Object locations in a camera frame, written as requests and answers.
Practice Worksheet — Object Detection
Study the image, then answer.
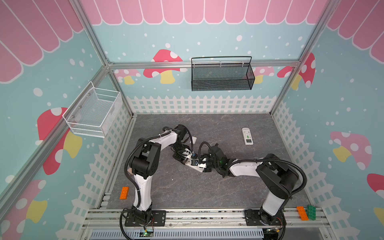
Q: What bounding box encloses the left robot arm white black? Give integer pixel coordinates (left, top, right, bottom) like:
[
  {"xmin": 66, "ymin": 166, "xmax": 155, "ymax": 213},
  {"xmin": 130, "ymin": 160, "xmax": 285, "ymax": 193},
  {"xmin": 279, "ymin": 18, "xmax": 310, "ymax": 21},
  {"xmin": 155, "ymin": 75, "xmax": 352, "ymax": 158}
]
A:
[{"xmin": 124, "ymin": 124, "xmax": 194, "ymax": 223}]

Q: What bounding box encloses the orange toy brick left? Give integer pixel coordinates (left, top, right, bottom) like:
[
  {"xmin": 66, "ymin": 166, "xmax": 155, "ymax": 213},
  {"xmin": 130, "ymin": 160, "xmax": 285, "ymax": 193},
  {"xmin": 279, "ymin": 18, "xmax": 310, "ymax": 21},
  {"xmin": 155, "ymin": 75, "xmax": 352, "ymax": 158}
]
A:
[{"xmin": 119, "ymin": 187, "xmax": 130, "ymax": 200}]

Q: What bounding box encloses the white remote control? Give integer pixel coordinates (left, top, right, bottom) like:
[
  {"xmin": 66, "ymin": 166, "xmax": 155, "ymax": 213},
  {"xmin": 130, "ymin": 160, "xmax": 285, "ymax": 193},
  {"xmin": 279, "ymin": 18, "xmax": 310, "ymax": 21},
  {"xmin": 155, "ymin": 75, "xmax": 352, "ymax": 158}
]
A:
[
  {"xmin": 242, "ymin": 128, "xmax": 254, "ymax": 146},
  {"xmin": 185, "ymin": 159, "xmax": 206, "ymax": 173}
]

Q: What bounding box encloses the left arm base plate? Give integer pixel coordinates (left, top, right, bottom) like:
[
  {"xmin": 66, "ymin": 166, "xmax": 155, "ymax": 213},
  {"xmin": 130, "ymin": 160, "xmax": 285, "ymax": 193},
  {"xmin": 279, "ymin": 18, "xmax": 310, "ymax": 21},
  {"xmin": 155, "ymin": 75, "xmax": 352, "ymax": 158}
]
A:
[{"xmin": 123, "ymin": 210, "xmax": 167, "ymax": 227}]

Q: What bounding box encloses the orange toy brick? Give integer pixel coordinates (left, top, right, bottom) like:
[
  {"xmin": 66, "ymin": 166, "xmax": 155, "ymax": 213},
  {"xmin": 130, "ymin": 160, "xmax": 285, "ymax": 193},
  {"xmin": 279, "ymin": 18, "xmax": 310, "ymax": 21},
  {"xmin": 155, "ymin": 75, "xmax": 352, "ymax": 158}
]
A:
[
  {"xmin": 297, "ymin": 206, "xmax": 309, "ymax": 221},
  {"xmin": 119, "ymin": 187, "xmax": 130, "ymax": 200}
]

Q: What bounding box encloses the black mesh wall basket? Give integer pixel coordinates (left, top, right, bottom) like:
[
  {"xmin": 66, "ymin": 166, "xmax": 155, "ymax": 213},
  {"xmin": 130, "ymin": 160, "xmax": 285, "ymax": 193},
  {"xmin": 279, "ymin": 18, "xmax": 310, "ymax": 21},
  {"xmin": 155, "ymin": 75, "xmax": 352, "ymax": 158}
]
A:
[{"xmin": 191, "ymin": 56, "xmax": 256, "ymax": 92}]

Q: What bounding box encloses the white wire wall basket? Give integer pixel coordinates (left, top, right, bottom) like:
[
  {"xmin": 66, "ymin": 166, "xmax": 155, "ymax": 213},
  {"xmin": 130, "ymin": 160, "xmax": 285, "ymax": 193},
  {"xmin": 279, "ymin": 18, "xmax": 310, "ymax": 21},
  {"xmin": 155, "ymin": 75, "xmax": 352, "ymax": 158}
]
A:
[{"xmin": 63, "ymin": 82, "xmax": 123, "ymax": 138}]

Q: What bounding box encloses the green toy brick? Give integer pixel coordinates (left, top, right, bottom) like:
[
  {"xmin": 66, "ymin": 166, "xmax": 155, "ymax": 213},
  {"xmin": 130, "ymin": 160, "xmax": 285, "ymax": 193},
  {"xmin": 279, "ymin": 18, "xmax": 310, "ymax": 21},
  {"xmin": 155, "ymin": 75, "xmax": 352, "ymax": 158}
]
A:
[{"xmin": 306, "ymin": 205, "xmax": 317, "ymax": 221}]

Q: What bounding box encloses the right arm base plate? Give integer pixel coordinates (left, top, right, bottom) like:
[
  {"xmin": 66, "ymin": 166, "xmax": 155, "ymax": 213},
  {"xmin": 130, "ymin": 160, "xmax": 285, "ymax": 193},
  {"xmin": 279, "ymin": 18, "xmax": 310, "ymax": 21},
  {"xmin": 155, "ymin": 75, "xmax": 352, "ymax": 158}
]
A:
[{"xmin": 244, "ymin": 209, "xmax": 283, "ymax": 226}]

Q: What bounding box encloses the orange toy brick right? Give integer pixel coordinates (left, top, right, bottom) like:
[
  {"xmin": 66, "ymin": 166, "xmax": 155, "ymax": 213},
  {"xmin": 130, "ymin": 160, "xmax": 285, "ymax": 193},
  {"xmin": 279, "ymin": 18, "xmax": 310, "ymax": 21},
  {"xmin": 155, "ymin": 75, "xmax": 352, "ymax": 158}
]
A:
[{"xmin": 297, "ymin": 206, "xmax": 309, "ymax": 221}]

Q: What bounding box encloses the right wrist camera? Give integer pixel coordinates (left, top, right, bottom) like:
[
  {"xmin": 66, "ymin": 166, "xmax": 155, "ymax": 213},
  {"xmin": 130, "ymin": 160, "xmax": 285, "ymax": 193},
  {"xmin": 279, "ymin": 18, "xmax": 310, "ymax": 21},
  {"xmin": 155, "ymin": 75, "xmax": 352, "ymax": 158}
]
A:
[{"xmin": 191, "ymin": 158, "xmax": 207, "ymax": 169}]

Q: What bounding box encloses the aluminium front rail frame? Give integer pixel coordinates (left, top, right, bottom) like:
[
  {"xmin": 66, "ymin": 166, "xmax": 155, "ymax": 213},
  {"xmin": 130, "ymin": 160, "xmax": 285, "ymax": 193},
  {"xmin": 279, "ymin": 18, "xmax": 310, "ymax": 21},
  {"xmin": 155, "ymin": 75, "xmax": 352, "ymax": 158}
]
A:
[{"xmin": 77, "ymin": 208, "xmax": 337, "ymax": 240}]

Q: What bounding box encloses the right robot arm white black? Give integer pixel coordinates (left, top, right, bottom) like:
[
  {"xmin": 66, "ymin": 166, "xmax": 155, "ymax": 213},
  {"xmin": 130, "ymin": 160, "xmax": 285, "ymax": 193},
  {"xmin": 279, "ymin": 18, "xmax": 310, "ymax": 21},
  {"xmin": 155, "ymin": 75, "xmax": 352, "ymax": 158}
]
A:
[{"xmin": 191, "ymin": 142, "xmax": 307, "ymax": 226}]

